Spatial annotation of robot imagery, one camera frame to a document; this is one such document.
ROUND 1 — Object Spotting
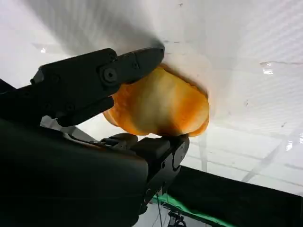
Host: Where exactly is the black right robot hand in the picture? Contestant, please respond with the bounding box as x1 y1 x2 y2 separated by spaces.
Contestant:
0 46 190 227

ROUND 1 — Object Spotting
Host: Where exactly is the black backdrop cloth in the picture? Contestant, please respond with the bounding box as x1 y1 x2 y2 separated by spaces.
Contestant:
132 165 303 227

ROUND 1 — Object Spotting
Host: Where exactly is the orange and white bread roll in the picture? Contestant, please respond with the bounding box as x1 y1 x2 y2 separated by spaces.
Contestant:
102 63 211 138

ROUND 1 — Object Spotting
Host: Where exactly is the black stand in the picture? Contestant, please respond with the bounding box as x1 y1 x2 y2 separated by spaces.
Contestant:
167 210 188 227

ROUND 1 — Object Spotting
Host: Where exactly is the green cloth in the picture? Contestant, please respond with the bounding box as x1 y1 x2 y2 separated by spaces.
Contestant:
151 192 228 227

